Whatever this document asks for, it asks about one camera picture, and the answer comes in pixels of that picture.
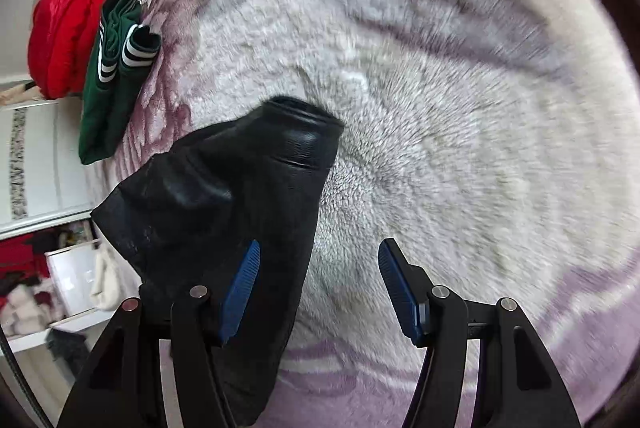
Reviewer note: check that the white wardrobe shelving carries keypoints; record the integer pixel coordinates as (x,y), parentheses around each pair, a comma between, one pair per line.
(43,183)

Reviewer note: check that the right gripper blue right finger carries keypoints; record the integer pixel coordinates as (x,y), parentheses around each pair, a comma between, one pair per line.
(518,384)

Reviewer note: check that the black leather jacket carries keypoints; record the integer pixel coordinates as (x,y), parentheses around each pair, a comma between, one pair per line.
(188,216)

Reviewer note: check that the white storage box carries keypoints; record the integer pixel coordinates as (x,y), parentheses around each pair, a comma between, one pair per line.
(72,270)

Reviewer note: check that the floral plush bed blanket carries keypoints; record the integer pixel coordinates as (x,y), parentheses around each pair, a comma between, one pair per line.
(496,140)

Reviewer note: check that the green varsity jacket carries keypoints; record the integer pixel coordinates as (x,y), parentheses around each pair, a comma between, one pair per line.
(121,60)

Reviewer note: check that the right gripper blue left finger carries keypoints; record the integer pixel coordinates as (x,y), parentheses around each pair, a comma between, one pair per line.
(137,375)

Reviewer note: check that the red puffer jacket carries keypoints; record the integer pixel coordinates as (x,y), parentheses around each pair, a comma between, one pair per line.
(60,44)

